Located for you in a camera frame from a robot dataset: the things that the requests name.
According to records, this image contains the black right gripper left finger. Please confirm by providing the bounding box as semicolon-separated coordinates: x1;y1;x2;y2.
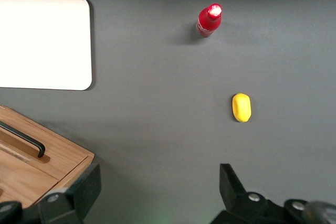
22;163;102;224

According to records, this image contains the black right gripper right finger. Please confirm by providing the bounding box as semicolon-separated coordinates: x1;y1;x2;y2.
209;163;336;224

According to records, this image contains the red soda can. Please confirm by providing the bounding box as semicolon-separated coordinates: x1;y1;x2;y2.
195;3;223;38

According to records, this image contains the cream rectangular tray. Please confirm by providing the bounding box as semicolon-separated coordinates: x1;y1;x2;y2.
0;0;93;91

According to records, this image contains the wooden two-drawer cabinet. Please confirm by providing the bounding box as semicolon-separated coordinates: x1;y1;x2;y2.
0;105;95;209

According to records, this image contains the wooden drawer front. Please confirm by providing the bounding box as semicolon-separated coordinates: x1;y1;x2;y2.
0;105;95;183
0;148;60;209

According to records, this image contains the yellow rounded toy block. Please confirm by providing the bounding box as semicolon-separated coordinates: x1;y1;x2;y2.
232;92;253;123

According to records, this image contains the black drawer handle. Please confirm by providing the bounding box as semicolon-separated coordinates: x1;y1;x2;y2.
0;120;46;159

